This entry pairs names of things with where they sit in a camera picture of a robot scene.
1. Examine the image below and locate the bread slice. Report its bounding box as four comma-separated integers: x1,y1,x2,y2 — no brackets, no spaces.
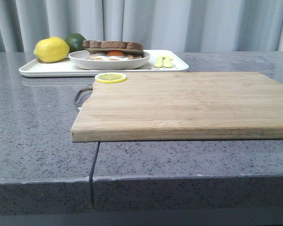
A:
83,40,143,50
85,48,143,59

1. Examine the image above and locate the fried egg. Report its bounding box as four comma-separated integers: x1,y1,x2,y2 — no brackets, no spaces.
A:
88,50,134,61

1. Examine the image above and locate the white round plate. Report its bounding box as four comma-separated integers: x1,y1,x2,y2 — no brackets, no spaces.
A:
68,50,150,70

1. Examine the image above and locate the white bear-print tray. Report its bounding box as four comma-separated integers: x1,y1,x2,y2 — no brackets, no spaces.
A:
19,49,189,78

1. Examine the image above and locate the lemon slice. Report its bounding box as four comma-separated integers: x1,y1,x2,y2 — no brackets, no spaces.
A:
95,73,127,83

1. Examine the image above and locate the yellow plastic fork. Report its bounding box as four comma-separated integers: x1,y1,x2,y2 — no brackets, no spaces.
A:
154,55,164,68

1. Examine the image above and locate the yellow plastic knife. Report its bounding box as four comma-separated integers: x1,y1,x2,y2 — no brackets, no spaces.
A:
163,56,173,68

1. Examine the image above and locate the wooden cutting board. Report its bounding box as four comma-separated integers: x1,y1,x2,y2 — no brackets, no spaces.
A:
71,72,283,142

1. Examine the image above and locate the green lime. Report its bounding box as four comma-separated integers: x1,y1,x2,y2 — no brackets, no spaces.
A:
65,33,86,53

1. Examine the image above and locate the yellow lemon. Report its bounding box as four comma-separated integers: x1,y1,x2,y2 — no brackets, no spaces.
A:
33,37,70,63

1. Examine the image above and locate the grey curtain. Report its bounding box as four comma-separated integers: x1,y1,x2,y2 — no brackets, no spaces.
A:
0,0,283,52

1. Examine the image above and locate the metal cutting board handle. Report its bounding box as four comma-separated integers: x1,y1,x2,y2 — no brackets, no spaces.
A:
73,83,93,112

